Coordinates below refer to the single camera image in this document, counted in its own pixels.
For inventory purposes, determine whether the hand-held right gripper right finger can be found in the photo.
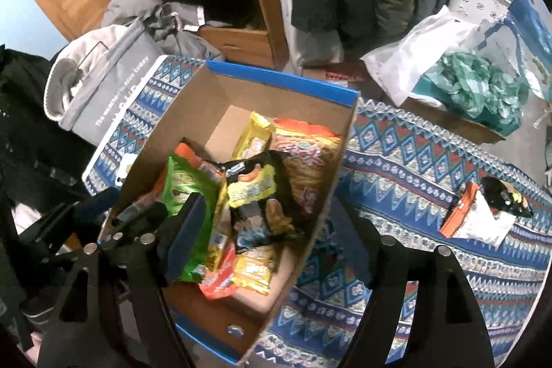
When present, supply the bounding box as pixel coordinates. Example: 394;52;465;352
335;197;495;368

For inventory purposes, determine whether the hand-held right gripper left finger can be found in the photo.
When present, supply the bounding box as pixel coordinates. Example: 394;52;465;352
38;192;213;368

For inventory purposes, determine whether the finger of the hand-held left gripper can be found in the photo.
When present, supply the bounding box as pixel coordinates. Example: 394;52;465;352
72;186;122;225
110;202;169;240

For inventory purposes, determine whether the green snack packet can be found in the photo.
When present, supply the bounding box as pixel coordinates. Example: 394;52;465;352
166;153;221;283

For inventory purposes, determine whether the small yellow snack packet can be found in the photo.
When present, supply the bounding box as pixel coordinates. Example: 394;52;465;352
233;245;279;296

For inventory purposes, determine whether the black yellow snack packet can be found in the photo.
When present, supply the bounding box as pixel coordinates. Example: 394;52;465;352
220;151;308;254

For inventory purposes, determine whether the small orange snack packet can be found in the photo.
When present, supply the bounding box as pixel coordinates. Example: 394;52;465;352
157;139;225;181

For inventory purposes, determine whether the large orange snack packet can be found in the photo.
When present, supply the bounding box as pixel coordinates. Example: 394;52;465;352
269;117;346;218

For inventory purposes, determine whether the long yellow snack packet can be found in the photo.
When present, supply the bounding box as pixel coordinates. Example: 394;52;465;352
230;111;277;162

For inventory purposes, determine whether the cardboard box with blue rim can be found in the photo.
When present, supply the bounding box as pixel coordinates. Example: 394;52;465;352
97;60;361;364

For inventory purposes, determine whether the white card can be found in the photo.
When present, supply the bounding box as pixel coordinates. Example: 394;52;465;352
116;153;139;184

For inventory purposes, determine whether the blue patterned blanket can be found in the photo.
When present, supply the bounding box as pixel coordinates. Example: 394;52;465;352
82;55;552;368

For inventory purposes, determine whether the black garment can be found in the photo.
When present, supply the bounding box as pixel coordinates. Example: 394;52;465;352
0;47;93;200

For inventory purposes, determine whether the orange white snack packet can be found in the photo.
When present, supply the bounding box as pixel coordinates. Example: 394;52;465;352
440;182;517;249

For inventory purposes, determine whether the grey tote bag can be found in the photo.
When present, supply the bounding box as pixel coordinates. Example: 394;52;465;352
45;21;160;147

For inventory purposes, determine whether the flat brown cardboard box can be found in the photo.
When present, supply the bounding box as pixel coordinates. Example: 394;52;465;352
399;96;505;145

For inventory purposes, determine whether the red carton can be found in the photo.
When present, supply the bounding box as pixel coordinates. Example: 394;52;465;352
302;66;367;90

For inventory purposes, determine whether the grey clothes pile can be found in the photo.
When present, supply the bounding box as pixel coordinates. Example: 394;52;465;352
101;0;225;62

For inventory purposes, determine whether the green white cloth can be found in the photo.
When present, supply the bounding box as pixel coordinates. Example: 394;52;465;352
412;51;529;136

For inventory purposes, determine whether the white plastic bag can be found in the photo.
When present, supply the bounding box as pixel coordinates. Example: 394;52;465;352
360;6;479;108

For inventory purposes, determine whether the blue plastic bag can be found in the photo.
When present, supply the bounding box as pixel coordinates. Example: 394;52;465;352
479;0;552;101

